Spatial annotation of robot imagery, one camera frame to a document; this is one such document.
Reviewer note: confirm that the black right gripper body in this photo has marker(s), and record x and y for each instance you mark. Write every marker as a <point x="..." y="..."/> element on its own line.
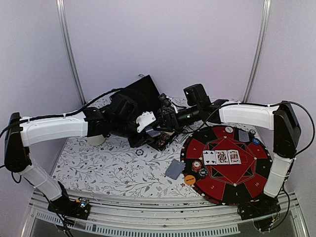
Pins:
<point x="172" y="115"/>

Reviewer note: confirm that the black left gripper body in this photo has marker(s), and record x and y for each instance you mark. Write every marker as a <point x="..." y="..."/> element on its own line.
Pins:
<point x="138" y="141"/>

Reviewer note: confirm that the grey card deck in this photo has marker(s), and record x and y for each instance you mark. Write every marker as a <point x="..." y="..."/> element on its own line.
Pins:
<point x="175" y="169"/>

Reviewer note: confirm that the red 5 poker chip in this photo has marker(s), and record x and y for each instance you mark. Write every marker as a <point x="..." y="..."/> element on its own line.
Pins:
<point x="196" y="166"/>

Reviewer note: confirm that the clubs face-up playing card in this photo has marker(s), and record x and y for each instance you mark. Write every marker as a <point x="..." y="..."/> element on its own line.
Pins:
<point x="209" y="157"/>

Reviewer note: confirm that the white dealer button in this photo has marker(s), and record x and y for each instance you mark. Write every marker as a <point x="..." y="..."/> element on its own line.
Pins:
<point x="229" y="129"/>

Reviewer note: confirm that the black 100 poker chips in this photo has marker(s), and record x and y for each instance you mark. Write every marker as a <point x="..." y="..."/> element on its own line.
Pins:
<point x="203" y="172"/>

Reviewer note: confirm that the orange big blind button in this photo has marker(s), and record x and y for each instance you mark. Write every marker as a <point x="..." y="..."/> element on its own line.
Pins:
<point x="189" y="180"/>

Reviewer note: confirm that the queen face-up playing card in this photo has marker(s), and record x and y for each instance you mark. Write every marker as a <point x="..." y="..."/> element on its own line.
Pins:
<point x="221" y="157"/>

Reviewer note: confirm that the king face-up playing card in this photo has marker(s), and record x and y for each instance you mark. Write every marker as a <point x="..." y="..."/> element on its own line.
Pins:
<point x="234" y="157"/>

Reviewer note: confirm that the dealt face-down card pair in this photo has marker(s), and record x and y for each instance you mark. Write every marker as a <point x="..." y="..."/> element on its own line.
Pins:
<point x="243" y="136"/>

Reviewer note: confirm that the blue small blind button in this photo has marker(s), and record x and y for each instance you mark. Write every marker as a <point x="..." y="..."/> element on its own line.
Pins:
<point x="256" y="141"/>

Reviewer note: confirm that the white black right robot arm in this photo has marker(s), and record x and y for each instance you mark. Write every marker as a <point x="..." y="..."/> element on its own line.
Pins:
<point x="276" y="127"/>

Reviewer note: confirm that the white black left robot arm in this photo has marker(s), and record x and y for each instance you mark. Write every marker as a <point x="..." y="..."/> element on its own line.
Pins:
<point x="32" y="145"/>

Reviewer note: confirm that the blue white loose chip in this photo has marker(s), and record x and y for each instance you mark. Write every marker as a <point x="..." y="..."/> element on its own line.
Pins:
<point x="139" y="152"/>

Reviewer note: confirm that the open black poker chip case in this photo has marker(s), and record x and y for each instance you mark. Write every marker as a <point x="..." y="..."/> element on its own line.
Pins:
<point x="130" y="102"/>

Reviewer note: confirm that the round red black poker mat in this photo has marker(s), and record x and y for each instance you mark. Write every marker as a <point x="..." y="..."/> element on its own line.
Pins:
<point x="228" y="184"/>

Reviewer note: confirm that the small dark chip near dealer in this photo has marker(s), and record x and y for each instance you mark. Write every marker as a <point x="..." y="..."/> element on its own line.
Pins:
<point x="252" y="132"/>

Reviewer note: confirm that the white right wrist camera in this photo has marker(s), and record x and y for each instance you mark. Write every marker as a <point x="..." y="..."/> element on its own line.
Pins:
<point x="166" y="105"/>

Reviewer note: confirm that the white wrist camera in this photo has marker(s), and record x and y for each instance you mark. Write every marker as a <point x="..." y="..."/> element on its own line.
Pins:
<point x="166" y="105"/>
<point x="145" y="119"/>

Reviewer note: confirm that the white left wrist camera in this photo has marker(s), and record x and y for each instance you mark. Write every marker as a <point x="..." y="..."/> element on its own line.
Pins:
<point x="145" y="119"/>

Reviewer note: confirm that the left aluminium frame post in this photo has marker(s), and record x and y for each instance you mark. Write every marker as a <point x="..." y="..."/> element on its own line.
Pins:
<point x="69" y="51"/>

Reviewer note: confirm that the aluminium frame post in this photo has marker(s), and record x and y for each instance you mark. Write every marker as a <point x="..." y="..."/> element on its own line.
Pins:
<point x="258" y="50"/>
<point x="69" y="51"/>

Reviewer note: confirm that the right aluminium frame post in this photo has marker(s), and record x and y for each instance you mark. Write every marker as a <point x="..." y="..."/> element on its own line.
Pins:
<point x="258" y="50"/>

